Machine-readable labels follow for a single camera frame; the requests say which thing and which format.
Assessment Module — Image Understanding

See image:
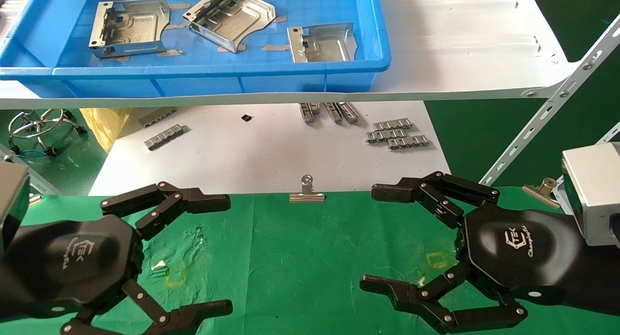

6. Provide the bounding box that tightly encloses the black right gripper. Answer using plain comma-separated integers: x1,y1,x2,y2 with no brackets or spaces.
359,171,583,335

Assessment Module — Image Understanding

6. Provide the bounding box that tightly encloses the white slotted steel strut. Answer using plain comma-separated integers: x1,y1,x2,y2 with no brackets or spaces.
595,121,620,145
479,15,620,186

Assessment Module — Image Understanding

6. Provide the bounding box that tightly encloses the blue cable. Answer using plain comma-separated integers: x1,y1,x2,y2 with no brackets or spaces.
9,148,50,160

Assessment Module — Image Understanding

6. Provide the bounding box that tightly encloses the blue plastic bin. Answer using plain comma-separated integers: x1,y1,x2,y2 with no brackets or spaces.
0,0,392,99

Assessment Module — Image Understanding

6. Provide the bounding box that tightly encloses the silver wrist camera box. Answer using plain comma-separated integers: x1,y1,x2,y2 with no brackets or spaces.
0,160,31,258
561,142,620,249

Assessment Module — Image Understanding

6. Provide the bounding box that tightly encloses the yellow plastic bag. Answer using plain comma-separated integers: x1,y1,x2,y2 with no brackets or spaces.
78,107,146,153

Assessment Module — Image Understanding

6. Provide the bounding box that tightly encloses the grey metal connector strip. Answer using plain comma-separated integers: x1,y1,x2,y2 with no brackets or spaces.
299,102,321,124
138,107,177,128
365,128,407,144
386,135,431,151
337,101,360,124
144,124,187,151
372,118,413,131
323,102,343,124

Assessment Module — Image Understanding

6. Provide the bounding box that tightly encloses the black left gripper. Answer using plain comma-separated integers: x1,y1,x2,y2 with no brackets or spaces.
0,181,234,335

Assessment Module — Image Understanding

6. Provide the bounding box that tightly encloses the silver sheet metal bracket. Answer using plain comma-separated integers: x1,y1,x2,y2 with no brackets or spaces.
286,22,358,64
182,0,277,54
88,0,171,60

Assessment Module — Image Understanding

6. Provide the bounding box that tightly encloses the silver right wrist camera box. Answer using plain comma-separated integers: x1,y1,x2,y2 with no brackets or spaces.
561,142,620,249

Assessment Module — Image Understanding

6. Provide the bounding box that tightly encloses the green table cloth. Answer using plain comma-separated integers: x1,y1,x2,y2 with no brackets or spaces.
0,185,620,335

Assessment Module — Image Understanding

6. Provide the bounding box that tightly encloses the chrome stool base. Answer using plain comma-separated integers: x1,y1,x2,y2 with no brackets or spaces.
7,108,88,157

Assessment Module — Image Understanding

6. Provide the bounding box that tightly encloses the grey metal bar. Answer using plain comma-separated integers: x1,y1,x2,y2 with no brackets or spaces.
0,155,62,196

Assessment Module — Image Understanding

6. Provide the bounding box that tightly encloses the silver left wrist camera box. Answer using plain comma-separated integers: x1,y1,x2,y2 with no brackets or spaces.
0,160,31,258

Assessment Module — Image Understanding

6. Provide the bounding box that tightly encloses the right bronze binder clip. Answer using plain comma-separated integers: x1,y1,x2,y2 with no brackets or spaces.
522,177,563,210

